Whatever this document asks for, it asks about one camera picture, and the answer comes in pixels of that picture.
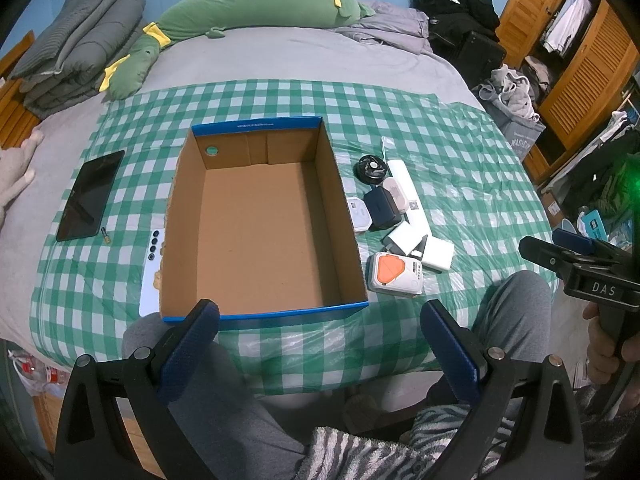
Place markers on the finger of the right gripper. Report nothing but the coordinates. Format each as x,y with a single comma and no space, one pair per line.
547,255
573,242

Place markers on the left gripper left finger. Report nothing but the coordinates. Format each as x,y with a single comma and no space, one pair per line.
182,348

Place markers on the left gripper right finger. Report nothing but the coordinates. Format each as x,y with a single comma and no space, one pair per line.
458,351

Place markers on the white plug charger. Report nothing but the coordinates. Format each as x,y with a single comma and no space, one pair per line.
435,254

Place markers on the white orange power bank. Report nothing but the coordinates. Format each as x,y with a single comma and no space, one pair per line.
395,275

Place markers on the white square charger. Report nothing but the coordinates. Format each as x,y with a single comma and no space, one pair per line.
405,238

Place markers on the blue cardboard box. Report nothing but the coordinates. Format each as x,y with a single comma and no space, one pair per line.
257,222

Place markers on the black wall charger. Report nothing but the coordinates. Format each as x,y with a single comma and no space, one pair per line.
382,209

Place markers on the white octagonal charger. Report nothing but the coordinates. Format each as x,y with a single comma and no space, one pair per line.
360,215

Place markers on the right hand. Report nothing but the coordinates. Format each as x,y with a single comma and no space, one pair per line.
602,361

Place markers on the light blue smartphone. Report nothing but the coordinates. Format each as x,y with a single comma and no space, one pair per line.
150,289

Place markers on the grey trouser leg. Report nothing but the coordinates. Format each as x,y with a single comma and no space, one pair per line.
238,438

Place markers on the green checkered cloth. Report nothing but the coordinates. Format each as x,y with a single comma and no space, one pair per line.
474,191

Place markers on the long white power bank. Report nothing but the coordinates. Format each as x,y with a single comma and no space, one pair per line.
415,213

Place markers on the black tablet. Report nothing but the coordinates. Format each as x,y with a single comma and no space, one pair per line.
82,215

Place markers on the pink earbud case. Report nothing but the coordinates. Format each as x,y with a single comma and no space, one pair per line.
390,185

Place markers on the black round fan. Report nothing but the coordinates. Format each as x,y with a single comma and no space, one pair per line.
371,170

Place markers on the wooden wardrobe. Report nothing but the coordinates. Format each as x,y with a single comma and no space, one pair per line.
589,81

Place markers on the black clothes pile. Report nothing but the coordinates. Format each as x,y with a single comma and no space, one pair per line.
463,32

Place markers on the crumpled grey duvet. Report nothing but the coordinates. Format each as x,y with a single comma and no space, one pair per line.
385,23

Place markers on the folded grey blanket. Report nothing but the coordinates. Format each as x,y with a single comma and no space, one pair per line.
65,64

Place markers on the grey bed sheet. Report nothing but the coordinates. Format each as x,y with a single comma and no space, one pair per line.
246,53

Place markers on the green plush toy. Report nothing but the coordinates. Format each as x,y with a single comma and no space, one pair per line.
213,18

